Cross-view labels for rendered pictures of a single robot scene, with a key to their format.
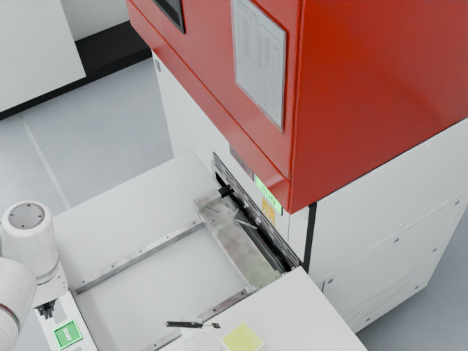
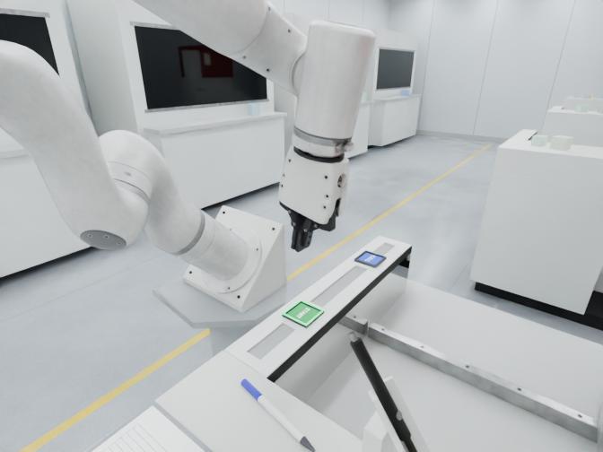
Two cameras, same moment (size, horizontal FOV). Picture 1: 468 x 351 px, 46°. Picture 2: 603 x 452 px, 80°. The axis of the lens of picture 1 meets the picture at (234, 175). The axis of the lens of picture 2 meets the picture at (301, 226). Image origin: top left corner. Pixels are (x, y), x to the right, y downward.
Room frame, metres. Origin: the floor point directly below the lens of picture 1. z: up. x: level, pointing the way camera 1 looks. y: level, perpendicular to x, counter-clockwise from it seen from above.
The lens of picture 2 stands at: (0.31, -0.07, 1.37)
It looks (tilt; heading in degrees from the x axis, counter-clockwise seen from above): 23 degrees down; 66
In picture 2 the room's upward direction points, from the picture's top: straight up
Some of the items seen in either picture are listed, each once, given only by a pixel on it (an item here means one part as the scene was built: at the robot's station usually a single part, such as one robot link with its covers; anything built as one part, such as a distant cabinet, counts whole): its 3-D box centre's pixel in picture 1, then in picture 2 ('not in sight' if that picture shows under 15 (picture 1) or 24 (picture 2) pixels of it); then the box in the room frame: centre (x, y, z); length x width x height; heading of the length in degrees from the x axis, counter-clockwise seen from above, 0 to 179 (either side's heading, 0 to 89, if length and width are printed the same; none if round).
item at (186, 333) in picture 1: (193, 331); (393, 445); (0.49, 0.12, 1.03); 0.06 x 0.04 x 0.13; 118
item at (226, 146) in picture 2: not in sight; (199, 107); (0.97, 4.16, 1.00); 1.80 x 1.08 x 2.00; 28
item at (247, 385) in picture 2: not in sight; (275, 412); (0.41, 0.25, 0.97); 0.14 x 0.01 x 0.01; 110
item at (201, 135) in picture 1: (221, 148); not in sight; (1.03, 0.03, 1.02); 0.82 x 0.03 x 0.40; 28
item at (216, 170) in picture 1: (251, 218); not in sight; (0.87, -0.04, 0.89); 0.44 x 0.02 x 0.10; 28
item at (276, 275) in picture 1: (268, 283); not in sight; (0.66, -0.07, 0.89); 0.08 x 0.03 x 0.03; 118
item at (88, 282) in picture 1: (154, 246); (490, 383); (0.83, 0.25, 0.84); 0.50 x 0.02 x 0.03; 118
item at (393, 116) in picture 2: not in sight; (380, 90); (4.85, 6.25, 1.00); 1.80 x 1.08 x 2.00; 28
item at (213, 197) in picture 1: (207, 200); not in sight; (0.94, 0.08, 0.89); 0.08 x 0.03 x 0.03; 118
